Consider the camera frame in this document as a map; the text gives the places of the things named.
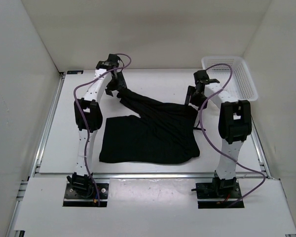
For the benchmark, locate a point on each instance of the white perforated plastic basket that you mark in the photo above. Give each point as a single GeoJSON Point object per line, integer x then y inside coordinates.
{"type": "Point", "coordinates": [241, 84]}

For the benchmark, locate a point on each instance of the black corner bracket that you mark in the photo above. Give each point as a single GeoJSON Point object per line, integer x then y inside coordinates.
{"type": "Point", "coordinates": [75, 72]}

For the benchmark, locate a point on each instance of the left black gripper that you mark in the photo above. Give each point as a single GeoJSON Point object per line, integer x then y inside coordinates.
{"type": "Point", "coordinates": [121, 85]}

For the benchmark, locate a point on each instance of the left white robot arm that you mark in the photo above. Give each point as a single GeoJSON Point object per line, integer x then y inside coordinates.
{"type": "Point", "coordinates": [88, 118]}

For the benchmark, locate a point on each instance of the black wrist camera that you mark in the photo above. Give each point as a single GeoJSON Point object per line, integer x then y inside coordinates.
{"type": "Point", "coordinates": [199, 76]}
{"type": "Point", "coordinates": [113, 60]}

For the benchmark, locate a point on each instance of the aluminium front rail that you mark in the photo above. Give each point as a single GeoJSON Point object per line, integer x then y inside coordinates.
{"type": "Point", "coordinates": [192, 175]}

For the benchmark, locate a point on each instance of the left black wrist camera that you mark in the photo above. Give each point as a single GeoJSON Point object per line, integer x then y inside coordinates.
{"type": "Point", "coordinates": [113, 60]}

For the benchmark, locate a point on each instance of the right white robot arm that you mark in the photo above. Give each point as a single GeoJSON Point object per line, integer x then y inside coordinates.
{"type": "Point", "coordinates": [234, 127]}

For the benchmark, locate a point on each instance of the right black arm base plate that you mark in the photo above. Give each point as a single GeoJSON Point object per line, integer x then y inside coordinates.
{"type": "Point", "coordinates": [208, 198]}

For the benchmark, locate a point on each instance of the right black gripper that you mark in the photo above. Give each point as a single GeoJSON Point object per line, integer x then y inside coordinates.
{"type": "Point", "coordinates": [191, 90]}

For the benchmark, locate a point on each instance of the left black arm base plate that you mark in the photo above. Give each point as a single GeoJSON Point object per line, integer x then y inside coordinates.
{"type": "Point", "coordinates": [72, 198]}

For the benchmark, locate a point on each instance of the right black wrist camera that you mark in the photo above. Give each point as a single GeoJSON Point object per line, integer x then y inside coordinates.
{"type": "Point", "coordinates": [199, 76]}

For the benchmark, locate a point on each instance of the black shorts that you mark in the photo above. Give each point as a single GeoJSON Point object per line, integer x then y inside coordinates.
{"type": "Point", "coordinates": [159, 133]}

